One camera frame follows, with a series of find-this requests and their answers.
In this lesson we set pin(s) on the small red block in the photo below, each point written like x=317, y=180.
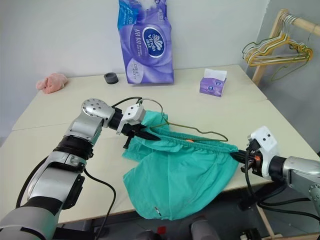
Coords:
x=162, y=230

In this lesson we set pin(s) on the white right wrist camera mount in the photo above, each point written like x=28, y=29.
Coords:
x=267, y=142

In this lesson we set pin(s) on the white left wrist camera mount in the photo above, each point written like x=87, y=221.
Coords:
x=135, y=113

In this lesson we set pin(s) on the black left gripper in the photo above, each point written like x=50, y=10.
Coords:
x=132, y=128

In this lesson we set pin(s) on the small purple tissue box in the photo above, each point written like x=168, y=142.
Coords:
x=211, y=86

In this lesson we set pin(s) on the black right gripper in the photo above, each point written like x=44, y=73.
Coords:
x=255, y=160

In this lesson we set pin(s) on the dark grey rounded shape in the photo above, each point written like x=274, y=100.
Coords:
x=205, y=228

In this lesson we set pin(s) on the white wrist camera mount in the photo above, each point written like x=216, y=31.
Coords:
x=135, y=113
x=267, y=142

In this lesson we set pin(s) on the pink crumpled cloth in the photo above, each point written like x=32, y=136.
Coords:
x=51, y=83

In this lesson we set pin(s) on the green shorts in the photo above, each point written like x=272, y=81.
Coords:
x=180, y=175

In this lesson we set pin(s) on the purple Vinda tissue multipack bag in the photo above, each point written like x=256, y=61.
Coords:
x=147, y=50

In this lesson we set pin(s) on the black round tape roll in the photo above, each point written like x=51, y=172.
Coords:
x=111, y=78

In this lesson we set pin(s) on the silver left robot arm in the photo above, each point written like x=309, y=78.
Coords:
x=75, y=140

